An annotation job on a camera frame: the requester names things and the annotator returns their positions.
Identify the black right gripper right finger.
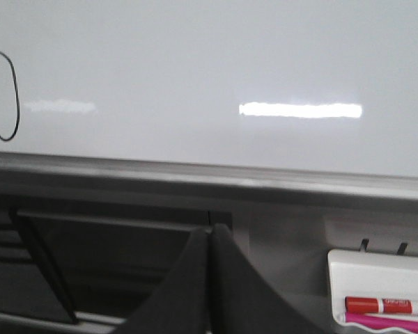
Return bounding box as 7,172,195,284
208,224,324,333

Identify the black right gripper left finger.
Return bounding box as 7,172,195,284
121,230,208,333

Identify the red whiteboard marker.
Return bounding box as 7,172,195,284
344,296,418,316

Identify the pink whiteboard marker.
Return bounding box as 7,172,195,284
344,312,418,333

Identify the white whiteboard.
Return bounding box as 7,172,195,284
0,1,418,200

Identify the white marker tray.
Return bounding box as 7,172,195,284
327,249,418,333

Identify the grey striped cloth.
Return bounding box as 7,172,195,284
0,224,38,280

